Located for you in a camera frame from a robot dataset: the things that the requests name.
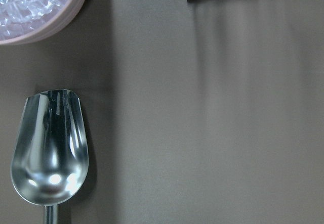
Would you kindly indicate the metal ice scoop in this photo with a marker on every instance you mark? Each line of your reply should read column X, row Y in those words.
column 50, row 160

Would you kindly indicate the pink bowl of ice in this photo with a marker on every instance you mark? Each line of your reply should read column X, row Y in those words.
column 27, row 21

